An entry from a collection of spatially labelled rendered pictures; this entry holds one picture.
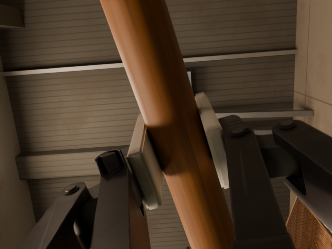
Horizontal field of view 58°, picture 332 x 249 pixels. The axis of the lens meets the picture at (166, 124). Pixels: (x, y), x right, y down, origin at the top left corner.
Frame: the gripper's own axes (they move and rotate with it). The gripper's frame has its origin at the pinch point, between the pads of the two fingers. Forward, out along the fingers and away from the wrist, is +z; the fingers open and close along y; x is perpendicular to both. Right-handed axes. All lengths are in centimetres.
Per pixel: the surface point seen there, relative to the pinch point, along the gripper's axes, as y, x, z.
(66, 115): -146, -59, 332
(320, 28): 139, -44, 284
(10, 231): -236, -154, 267
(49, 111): -164, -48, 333
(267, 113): 75, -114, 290
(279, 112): 88, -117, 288
